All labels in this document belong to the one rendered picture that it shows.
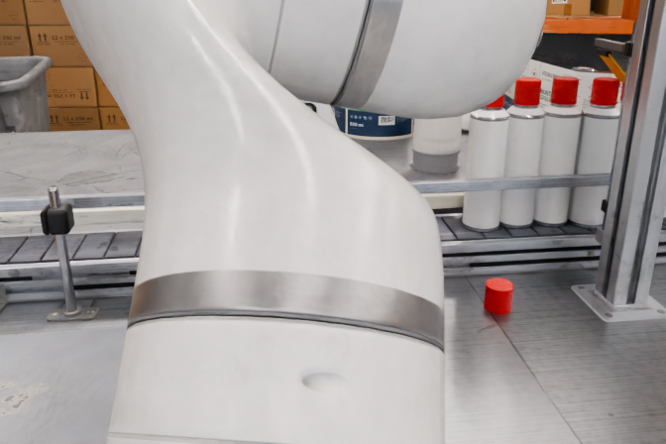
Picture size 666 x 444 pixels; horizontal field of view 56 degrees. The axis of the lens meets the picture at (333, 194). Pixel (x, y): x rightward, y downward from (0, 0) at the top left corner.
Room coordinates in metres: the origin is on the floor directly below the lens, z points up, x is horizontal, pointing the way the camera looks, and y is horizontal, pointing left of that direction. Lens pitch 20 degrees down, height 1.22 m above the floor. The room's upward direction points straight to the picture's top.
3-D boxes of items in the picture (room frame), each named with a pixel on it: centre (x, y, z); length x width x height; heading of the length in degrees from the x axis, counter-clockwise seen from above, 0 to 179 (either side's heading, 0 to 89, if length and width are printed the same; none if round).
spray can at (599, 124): (0.84, -0.36, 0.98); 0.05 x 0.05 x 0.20
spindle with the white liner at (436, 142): (1.10, -0.19, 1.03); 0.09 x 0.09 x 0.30
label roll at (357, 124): (1.39, -0.10, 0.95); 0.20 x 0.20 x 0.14
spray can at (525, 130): (0.84, -0.26, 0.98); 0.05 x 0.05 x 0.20
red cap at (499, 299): (0.68, -0.20, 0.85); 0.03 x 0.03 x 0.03
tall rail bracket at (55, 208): (0.68, 0.32, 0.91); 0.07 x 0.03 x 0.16; 7
